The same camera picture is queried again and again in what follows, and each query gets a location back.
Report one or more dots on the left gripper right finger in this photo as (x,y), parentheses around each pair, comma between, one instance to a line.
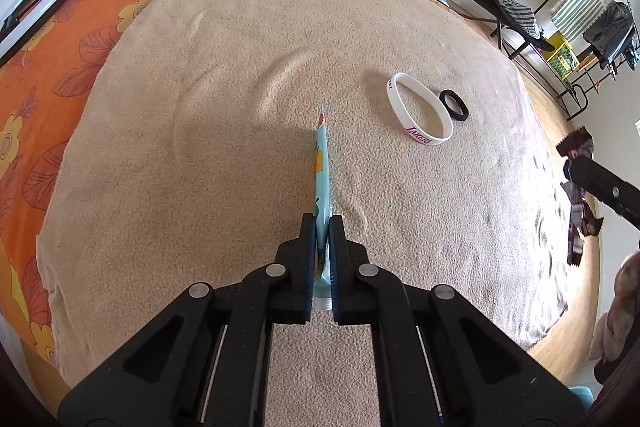
(351,299)

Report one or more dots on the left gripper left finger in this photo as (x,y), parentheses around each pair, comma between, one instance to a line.
(291,295)

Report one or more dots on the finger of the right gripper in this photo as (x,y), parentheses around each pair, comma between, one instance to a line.
(601,183)

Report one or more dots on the brown snickers wrapper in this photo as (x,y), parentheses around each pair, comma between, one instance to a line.
(583,222)

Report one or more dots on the light blue cosmetic tube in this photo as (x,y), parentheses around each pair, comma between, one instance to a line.
(322,216)

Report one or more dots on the gloved right hand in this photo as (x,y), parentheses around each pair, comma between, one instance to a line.
(618,328)

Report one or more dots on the yellow green crate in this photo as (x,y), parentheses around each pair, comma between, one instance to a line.
(562,59)

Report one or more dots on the beige fleece blanket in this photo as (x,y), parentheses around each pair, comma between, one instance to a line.
(466,269)

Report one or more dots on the white silicone wristband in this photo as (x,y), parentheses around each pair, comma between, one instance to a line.
(418,110)

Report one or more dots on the black clothes drying rack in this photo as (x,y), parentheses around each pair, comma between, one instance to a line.
(610,42)

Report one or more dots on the striped garment on chair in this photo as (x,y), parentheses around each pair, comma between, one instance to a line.
(522,15)

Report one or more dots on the orange floral bed sheet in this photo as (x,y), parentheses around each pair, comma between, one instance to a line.
(50,81)

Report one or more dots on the white ring light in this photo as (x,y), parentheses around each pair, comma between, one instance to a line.
(20,22)

